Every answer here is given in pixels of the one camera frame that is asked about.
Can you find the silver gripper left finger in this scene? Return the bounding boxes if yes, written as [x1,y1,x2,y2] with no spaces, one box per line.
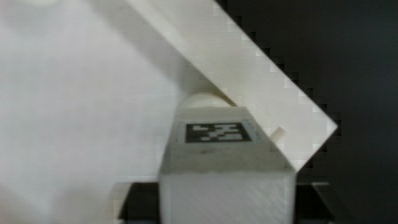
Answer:
[109,181,159,224]

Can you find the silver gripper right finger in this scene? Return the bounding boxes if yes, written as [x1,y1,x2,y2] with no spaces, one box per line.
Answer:
[292,182,349,224]

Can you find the white furniture leg with tag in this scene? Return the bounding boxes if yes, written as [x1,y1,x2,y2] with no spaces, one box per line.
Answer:
[157,93,294,224]

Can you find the white square tabletop tray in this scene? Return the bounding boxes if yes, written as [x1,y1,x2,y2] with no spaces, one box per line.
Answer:
[0,0,335,224]

